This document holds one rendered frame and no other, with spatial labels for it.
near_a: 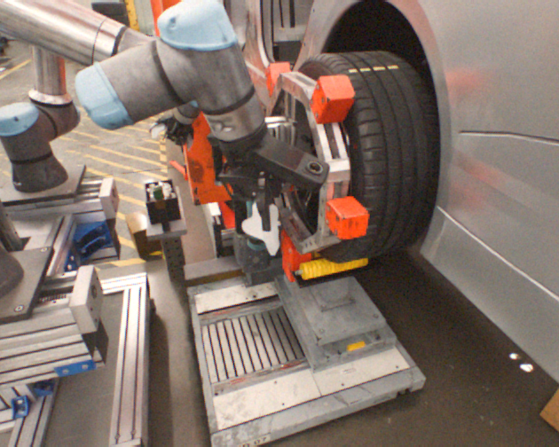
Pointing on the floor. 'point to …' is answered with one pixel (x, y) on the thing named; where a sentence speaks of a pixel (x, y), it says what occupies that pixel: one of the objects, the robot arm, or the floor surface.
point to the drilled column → (174, 256)
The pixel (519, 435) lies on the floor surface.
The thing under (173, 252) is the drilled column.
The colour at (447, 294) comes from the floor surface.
